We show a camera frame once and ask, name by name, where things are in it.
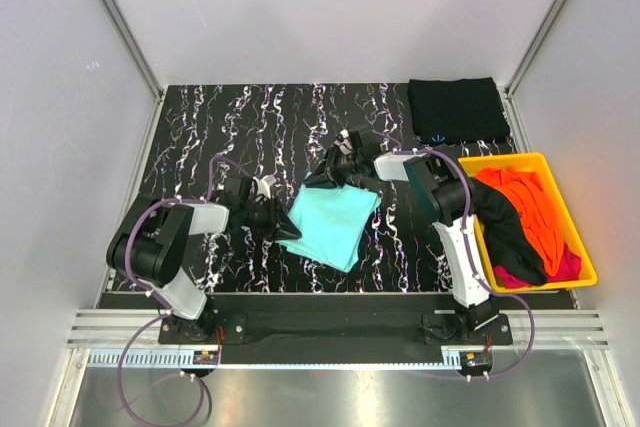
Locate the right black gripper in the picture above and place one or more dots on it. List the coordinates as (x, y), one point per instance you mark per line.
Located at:
(327, 176)

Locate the white slotted cable duct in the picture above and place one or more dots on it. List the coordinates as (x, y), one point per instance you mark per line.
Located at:
(237, 358)

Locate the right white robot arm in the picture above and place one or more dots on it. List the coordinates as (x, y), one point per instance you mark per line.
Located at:
(444, 193)

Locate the yellow plastic bin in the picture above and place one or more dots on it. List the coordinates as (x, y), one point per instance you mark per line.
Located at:
(533, 163)

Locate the orange t shirt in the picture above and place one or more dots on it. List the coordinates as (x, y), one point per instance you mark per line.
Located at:
(538, 216)

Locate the black t shirt in bin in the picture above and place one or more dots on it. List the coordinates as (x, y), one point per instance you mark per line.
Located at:
(504, 236)

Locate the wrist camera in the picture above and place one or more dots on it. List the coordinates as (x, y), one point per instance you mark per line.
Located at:
(343, 142)
(263, 187)

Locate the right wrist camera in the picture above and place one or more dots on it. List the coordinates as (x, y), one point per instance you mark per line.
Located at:
(343, 142)

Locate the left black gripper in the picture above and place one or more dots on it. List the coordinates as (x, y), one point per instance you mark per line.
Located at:
(278, 224)

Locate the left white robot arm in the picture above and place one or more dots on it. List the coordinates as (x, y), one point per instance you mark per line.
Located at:
(150, 243)

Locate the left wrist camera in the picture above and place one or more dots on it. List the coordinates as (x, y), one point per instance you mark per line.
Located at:
(263, 187)

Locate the teal t shirt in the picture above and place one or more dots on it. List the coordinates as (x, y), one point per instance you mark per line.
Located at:
(331, 223)

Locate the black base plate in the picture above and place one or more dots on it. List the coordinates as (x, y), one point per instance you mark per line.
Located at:
(393, 324)

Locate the folded black t shirt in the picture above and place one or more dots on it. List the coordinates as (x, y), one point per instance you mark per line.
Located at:
(455, 111)

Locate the magenta t shirt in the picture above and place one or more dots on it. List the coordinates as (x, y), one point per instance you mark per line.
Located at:
(569, 270)

